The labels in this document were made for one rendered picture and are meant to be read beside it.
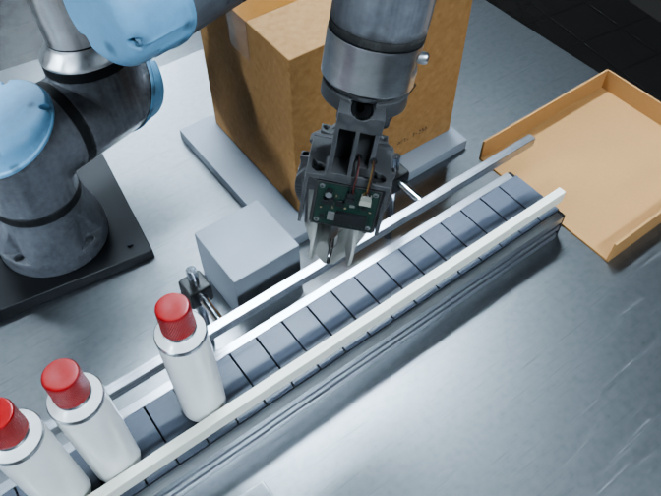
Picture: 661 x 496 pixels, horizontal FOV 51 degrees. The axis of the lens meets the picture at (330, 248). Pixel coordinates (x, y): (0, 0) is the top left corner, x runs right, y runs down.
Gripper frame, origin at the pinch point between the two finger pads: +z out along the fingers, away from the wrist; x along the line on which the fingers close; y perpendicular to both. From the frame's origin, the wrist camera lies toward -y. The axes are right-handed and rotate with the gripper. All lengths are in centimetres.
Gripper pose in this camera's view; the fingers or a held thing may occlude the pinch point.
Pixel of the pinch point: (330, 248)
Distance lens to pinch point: 69.7
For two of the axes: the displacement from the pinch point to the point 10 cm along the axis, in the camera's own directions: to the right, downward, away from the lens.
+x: 9.8, 1.9, 0.3
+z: -1.6, 7.3, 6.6
